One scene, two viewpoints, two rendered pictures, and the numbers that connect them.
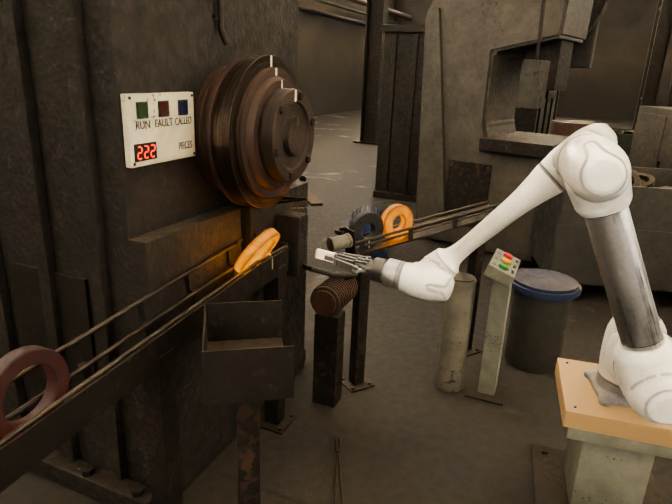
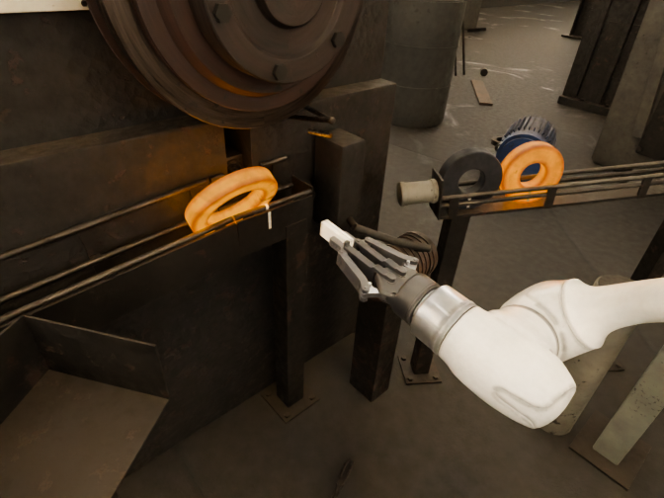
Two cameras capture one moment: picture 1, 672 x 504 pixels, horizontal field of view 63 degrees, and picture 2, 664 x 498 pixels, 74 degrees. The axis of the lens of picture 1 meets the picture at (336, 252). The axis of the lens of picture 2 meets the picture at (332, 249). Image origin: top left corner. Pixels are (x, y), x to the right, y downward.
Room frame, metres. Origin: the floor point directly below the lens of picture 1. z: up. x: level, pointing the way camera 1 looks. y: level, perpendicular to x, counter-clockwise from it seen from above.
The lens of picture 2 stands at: (1.10, -0.22, 1.16)
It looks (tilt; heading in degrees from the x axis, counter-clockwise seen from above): 35 degrees down; 24
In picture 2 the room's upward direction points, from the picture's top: 4 degrees clockwise
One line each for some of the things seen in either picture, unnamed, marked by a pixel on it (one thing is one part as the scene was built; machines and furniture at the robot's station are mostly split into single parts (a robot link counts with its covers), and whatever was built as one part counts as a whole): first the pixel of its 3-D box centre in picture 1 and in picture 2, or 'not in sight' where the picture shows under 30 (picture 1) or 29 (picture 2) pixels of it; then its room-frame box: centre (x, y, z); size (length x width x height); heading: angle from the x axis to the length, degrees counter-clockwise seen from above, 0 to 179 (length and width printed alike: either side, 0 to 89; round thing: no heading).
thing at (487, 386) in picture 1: (496, 326); (660, 378); (2.11, -0.69, 0.31); 0.24 x 0.16 x 0.62; 157
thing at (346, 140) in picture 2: (291, 243); (336, 182); (1.99, 0.17, 0.68); 0.11 x 0.08 x 0.24; 67
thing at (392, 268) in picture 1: (393, 273); (441, 318); (1.59, -0.18, 0.72); 0.09 x 0.06 x 0.09; 157
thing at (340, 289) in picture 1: (332, 339); (386, 320); (2.02, 0.00, 0.27); 0.22 x 0.13 x 0.53; 157
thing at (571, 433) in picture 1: (616, 413); not in sight; (1.48, -0.90, 0.33); 0.32 x 0.32 x 0.04; 74
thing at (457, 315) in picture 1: (455, 333); (582, 361); (2.14, -0.53, 0.26); 0.12 x 0.12 x 0.52
